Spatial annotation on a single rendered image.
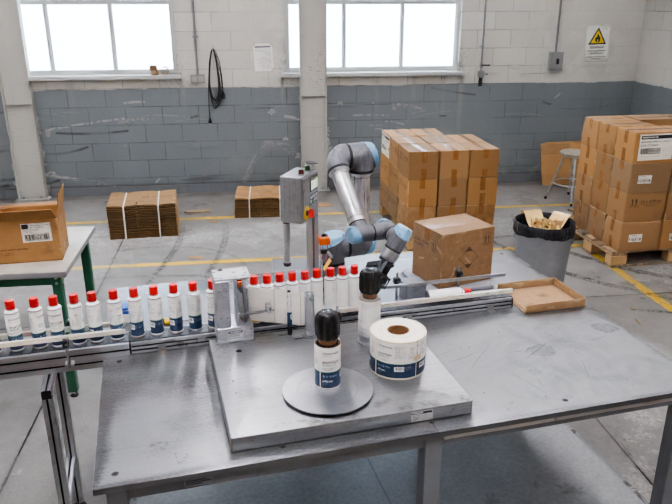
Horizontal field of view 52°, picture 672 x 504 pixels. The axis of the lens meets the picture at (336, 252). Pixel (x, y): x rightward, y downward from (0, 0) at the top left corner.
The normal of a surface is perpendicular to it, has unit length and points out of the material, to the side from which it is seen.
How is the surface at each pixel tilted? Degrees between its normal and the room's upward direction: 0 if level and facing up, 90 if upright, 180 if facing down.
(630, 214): 91
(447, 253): 90
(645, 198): 87
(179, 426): 0
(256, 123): 90
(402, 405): 0
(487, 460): 0
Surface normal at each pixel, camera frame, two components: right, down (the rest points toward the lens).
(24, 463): 0.00, -0.94
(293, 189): -0.33, 0.33
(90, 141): 0.13, 0.34
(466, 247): 0.44, 0.31
